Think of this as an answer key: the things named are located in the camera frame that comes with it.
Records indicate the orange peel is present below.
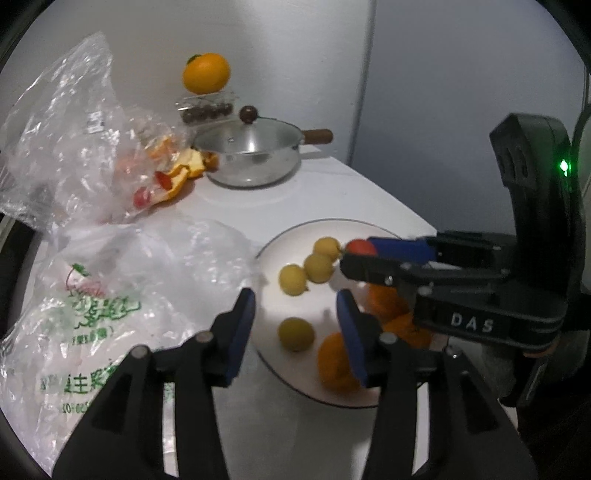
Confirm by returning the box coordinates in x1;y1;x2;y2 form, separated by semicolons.
157;148;220;204

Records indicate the grey refrigerator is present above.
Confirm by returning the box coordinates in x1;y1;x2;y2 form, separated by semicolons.
348;0;591;259

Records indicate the large orange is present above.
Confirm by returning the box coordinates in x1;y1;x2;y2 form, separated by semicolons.
182;53;230;95

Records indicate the white plate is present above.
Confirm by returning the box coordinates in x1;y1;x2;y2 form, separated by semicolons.
253;219;451;408

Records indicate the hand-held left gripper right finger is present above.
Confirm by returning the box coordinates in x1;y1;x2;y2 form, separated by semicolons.
336;289;539;480

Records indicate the green printed plastic bag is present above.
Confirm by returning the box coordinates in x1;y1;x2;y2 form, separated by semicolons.
0;219;264;467

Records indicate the clear crumpled plastic bag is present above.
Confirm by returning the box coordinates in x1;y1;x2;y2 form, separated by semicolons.
0;32;218;227

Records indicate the yellow-brown longan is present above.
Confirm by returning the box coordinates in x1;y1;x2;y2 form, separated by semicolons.
278;264;309;296
313;237;342;259
304;253;334;283
278;317;315;352

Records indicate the tangerine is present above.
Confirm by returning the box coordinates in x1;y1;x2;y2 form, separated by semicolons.
365;284;411;319
383;314;432;349
318;332;365;394

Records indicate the clear box of dark fruits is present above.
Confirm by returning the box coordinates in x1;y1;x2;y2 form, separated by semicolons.
175;90;238;125

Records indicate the glass saucepan lid brown knob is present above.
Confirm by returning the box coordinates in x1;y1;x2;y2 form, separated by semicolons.
194;105;303;155

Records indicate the steel saucepan wooden handle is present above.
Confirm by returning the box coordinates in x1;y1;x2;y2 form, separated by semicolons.
194;122;334;188

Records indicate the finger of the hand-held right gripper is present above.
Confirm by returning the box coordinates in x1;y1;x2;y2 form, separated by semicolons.
339;253;511;297
367;232;513;268

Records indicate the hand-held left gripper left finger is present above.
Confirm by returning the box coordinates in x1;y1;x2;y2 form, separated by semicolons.
53;288;257;480

